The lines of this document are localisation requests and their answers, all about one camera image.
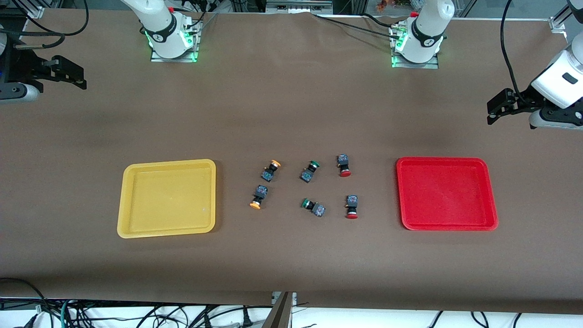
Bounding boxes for thin black table cable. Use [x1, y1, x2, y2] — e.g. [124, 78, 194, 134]
[313, 13, 401, 39]

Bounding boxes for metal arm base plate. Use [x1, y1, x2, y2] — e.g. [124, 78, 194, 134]
[390, 23, 440, 69]
[150, 20, 201, 63]

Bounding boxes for green push button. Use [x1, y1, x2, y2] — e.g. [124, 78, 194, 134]
[301, 198, 326, 218]
[300, 160, 321, 184]

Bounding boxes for black floor cable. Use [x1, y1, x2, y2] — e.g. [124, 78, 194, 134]
[0, 277, 48, 328]

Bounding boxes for aluminium profile bar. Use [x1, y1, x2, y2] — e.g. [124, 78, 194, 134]
[262, 292, 297, 328]

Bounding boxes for teal cable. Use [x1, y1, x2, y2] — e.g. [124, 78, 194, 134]
[58, 298, 72, 328]

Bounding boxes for aluminium frame corner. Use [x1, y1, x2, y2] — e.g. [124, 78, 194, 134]
[549, 16, 575, 32]
[18, 0, 46, 19]

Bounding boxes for red plastic tray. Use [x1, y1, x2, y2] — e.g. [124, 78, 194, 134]
[395, 157, 499, 231]

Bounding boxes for metal rail unit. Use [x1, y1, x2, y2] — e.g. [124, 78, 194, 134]
[266, 0, 334, 14]

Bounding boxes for brown table cover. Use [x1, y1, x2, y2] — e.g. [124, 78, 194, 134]
[0, 9, 583, 315]

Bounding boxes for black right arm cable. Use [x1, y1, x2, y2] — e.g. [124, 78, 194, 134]
[0, 0, 89, 48]

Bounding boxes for yellow plastic tray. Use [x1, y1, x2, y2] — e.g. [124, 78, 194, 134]
[117, 159, 217, 239]

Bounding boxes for yellow push button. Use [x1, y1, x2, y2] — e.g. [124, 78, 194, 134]
[261, 159, 281, 183]
[249, 184, 269, 210]

